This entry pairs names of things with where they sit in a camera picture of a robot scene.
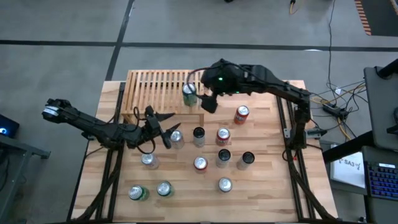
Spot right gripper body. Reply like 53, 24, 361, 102
200, 58, 241, 96

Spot long thin black cable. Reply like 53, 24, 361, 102
327, 0, 336, 91

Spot dark grey desk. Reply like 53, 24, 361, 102
362, 146, 398, 224

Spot tangled black floor cables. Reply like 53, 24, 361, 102
307, 79, 368, 147

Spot backlit black keyboard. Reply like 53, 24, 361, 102
366, 162, 398, 202

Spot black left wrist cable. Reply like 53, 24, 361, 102
132, 106, 156, 156

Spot grey desk panel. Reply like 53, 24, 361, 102
363, 66, 398, 152

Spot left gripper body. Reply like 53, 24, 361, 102
141, 116, 165, 146

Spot yellow floor cable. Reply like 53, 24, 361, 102
310, 83, 366, 141

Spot green Sprite can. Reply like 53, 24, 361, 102
182, 82, 199, 108
127, 184, 150, 202
155, 180, 175, 198

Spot orange-red Fanta can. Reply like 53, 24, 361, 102
215, 127, 231, 147
193, 156, 209, 174
233, 105, 251, 126

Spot silver Diet Coke can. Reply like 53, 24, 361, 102
217, 177, 234, 194
169, 129, 185, 150
140, 152, 160, 170

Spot black device with blue light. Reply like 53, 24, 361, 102
0, 113, 20, 139

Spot black mat orange striped edge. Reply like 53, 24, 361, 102
354, 0, 398, 37

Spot black power strip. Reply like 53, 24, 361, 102
322, 103, 349, 118

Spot black aluminium table frame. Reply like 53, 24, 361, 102
67, 80, 336, 223

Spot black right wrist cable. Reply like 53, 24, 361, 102
185, 66, 215, 94

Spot white paper sign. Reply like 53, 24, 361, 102
329, 151, 367, 190

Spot black desk support bar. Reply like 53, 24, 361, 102
322, 130, 374, 162

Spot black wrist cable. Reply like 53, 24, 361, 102
132, 106, 156, 156
185, 66, 215, 94

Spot grey metal stand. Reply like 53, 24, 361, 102
0, 133, 52, 224

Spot wooden slatted shelf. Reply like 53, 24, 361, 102
120, 69, 206, 127

